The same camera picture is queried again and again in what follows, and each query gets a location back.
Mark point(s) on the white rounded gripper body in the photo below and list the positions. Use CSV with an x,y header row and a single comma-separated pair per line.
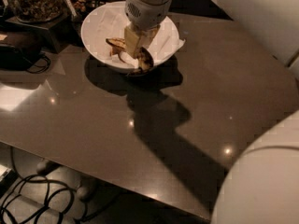
x,y
147,13

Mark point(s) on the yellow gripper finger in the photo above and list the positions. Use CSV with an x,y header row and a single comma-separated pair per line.
x,y
133,36
150,34

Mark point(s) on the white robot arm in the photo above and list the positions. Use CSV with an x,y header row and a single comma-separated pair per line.
x,y
262,187

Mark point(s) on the white ceramic bowl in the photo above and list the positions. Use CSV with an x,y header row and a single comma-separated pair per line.
x,y
89,28

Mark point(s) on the white paper napkin liner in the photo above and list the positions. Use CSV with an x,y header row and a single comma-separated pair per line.
x,y
162,47

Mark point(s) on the dark metal stand box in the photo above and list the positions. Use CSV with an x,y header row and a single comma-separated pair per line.
x,y
56,34

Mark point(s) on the white label tag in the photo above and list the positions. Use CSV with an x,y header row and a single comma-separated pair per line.
x,y
71,8

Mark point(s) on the grey box on floor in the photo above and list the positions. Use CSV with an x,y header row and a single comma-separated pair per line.
x,y
6,174

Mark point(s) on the black device with cable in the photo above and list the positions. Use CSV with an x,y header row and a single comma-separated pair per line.
x,y
22,51

